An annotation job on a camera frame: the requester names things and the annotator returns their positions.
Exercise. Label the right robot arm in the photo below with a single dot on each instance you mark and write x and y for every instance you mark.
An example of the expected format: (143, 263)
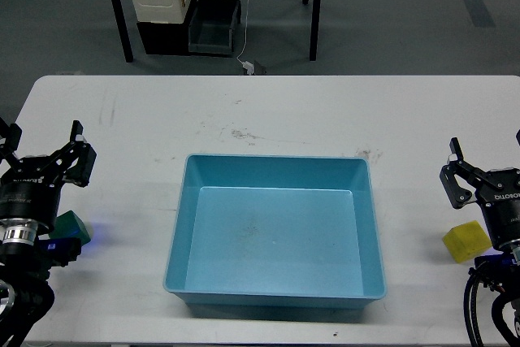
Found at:
(499, 273)

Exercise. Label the yellow block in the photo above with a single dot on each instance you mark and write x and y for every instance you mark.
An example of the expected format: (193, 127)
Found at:
(466, 241)

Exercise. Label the green block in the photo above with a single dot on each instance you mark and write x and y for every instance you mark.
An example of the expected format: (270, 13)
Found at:
(70, 225)

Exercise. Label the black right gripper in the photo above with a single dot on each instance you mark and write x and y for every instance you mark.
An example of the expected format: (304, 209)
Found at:
(496, 192)

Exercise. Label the light blue plastic box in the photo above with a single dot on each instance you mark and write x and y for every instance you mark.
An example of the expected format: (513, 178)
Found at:
(276, 231)

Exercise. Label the dark grey storage bin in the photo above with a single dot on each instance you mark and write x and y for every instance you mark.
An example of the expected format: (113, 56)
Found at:
(212, 27)

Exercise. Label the white power adapter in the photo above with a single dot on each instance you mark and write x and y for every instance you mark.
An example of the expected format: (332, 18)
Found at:
(248, 68)

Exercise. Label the black table leg left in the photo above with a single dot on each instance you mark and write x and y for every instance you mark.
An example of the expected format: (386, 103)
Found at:
(122, 30)

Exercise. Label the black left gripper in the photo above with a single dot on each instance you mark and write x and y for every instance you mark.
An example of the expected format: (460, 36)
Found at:
(31, 189)

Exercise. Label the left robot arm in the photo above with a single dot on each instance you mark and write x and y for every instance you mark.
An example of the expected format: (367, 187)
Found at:
(34, 236)

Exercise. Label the black base crate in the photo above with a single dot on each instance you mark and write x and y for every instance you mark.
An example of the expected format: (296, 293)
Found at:
(167, 39)

